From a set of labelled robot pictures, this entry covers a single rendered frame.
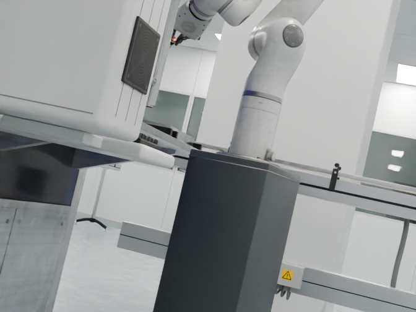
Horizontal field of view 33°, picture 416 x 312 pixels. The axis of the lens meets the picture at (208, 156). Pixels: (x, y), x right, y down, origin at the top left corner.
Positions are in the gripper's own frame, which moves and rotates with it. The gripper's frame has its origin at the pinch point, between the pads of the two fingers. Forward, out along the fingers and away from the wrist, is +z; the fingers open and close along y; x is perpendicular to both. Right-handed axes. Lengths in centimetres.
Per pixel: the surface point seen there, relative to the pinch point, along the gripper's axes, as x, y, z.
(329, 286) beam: -21, 114, 61
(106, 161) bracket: -30.0, 1.4, 35.9
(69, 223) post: -44, 2, 59
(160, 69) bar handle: -61, -17, -54
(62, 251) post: -53, 5, 64
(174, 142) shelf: -35.6, 9.8, 0.6
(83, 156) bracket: -29, -5, 41
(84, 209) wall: 348, 186, 802
